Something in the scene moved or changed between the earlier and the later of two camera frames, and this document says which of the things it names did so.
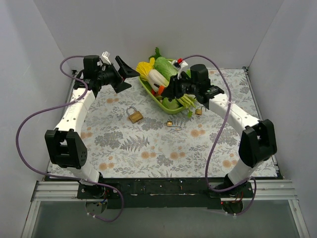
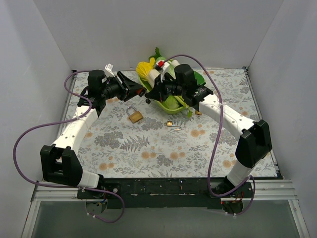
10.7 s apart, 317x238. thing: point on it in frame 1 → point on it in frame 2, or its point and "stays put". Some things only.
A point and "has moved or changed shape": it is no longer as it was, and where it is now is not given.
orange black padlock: [161, 89] has moved or changed shape
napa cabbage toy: [166, 67] stays put
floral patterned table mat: [128, 136] stays put
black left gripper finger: [119, 88] → [134, 92]
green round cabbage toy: [173, 104] stays put
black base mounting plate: [165, 193] stays put
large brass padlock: [134, 117] stays put
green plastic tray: [159, 102] stays put
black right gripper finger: [171, 92] → [156, 92]
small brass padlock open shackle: [170, 123] stays put
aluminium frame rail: [67, 191] stays put
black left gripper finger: [125, 70] → [131, 85]
